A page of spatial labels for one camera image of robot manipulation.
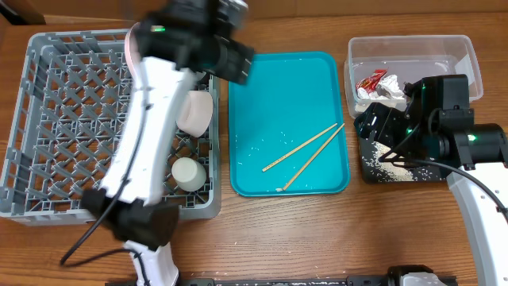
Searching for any wooden chopstick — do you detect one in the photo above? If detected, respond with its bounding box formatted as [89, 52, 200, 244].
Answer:
[278, 123, 345, 191]
[262, 123, 338, 172]

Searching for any spilled rice pile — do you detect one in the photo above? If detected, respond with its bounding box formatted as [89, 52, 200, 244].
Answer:
[360, 141, 448, 183]

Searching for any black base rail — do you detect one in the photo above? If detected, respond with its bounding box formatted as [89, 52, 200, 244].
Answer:
[174, 272, 457, 286]

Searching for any teal plastic tray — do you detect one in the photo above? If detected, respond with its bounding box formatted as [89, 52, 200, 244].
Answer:
[229, 52, 350, 197]

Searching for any red snack wrapper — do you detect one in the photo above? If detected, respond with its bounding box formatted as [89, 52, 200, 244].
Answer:
[356, 69, 388, 93]

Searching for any crumpled white paper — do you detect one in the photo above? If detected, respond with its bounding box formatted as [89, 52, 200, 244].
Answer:
[356, 75, 406, 100]

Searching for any black tray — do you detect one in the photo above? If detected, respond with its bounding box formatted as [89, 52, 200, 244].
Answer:
[356, 134, 452, 184]

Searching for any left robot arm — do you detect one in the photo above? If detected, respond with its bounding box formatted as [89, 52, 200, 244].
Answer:
[82, 0, 254, 285]

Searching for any large white plate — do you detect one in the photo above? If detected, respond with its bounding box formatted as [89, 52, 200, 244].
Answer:
[124, 22, 140, 78]

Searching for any clear plastic bin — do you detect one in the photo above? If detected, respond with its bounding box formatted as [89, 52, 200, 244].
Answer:
[344, 35, 483, 118]

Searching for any grey dishwasher rack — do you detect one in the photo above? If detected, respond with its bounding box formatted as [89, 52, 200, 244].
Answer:
[0, 28, 221, 226]

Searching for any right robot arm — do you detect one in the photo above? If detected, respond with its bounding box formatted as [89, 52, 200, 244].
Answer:
[354, 75, 507, 285]

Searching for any white paper cup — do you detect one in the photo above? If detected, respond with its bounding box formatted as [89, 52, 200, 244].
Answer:
[171, 157, 207, 192]

